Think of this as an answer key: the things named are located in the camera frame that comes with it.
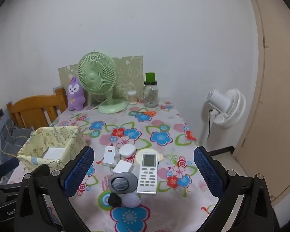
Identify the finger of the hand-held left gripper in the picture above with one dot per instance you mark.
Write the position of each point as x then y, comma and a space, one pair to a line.
41, 169

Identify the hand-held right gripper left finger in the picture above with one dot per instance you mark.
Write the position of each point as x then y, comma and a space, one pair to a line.
79, 171

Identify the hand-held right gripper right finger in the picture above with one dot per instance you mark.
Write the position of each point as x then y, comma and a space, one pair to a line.
207, 174

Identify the white charger with red port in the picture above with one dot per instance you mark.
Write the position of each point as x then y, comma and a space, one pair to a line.
109, 157

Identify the yellow fabric storage box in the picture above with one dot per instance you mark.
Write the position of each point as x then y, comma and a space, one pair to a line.
60, 135

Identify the white cube charger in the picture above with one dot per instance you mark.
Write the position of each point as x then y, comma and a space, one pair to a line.
122, 166

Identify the white round case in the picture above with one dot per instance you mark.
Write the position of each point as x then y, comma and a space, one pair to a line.
127, 151

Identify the pale lilac egg-shaped ball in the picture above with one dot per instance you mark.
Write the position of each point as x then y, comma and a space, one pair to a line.
131, 201

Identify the white remote control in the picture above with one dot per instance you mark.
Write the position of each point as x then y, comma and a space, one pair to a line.
147, 181

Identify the cream round compact mirror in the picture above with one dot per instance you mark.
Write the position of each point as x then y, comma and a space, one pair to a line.
139, 156

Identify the grey plaid bedding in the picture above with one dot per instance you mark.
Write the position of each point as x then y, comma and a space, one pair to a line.
12, 140

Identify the wooden bed headboard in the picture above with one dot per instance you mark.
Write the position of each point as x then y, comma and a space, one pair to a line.
33, 106

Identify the white standing fan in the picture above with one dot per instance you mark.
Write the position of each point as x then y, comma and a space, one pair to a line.
228, 106

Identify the purple plush toy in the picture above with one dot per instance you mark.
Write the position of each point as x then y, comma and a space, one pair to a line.
75, 94

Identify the clear cotton swab container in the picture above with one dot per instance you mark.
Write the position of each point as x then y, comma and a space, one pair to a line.
132, 98

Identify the green desk fan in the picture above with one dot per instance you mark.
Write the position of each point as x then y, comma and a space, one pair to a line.
91, 76

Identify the glass jar with green lid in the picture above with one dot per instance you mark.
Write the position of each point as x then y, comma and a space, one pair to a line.
151, 94

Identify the beige patterned board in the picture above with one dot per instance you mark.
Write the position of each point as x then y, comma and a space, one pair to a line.
130, 77

